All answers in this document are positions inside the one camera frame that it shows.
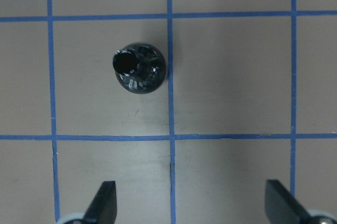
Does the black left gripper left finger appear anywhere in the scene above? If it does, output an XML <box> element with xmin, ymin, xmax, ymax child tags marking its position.
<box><xmin>82</xmin><ymin>181</ymin><xmax>117</xmax><ymax>224</ymax></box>

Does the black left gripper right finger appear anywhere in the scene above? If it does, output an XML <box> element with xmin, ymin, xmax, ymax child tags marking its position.
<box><xmin>264</xmin><ymin>179</ymin><xmax>312</xmax><ymax>224</ymax></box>

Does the dark glass wine bottle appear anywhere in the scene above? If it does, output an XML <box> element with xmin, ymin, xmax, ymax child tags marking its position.
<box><xmin>112</xmin><ymin>42</ymin><xmax>167</xmax><ymax>94</ymax></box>

